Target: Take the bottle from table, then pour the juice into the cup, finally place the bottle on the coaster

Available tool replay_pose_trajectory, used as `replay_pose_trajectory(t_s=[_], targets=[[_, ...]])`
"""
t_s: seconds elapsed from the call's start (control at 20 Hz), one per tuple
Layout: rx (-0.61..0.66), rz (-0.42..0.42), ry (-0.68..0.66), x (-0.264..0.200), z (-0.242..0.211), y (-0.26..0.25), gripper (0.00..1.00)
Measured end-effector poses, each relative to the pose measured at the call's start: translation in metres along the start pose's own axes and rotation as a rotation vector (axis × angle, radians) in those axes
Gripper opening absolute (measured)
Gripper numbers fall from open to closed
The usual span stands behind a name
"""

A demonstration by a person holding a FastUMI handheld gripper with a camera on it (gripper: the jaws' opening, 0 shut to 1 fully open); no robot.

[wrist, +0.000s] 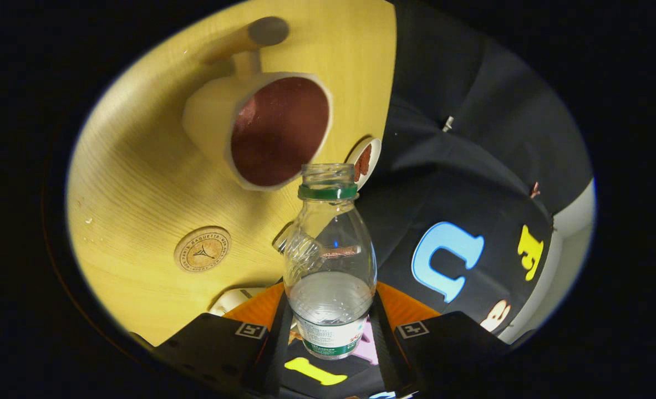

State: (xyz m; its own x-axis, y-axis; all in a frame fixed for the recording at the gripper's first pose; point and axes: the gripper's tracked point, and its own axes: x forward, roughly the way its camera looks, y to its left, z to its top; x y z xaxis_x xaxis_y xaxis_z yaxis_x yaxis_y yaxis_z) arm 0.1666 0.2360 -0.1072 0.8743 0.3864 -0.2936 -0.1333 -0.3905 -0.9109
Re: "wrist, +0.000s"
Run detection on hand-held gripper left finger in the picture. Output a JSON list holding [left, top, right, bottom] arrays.
[[153, 282, 294, 397]]

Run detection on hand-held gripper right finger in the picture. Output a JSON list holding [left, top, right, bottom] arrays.
[[369, 280, 511, 397]]

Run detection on clear plastic bottle green label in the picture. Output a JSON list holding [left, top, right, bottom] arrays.
[[283, 163, 377, 361]]

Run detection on round wooden coaster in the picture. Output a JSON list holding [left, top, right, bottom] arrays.
[[174, 226, 232, 273]]

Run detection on beige cup wooden handle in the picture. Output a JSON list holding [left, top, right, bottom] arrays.
[[182, 17, 333, 192]]

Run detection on white toaster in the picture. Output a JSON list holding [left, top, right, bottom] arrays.
[[209, 287, 267, 316]]

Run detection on small white round plate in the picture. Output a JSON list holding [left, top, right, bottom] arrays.
[[345, 137, 382, 191]]

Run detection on wooden table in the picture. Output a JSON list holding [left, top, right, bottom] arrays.
[[66, 0, 398, 347]]

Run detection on metal wire holder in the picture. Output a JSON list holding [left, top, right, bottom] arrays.
[[272, 222, 306, 267]]

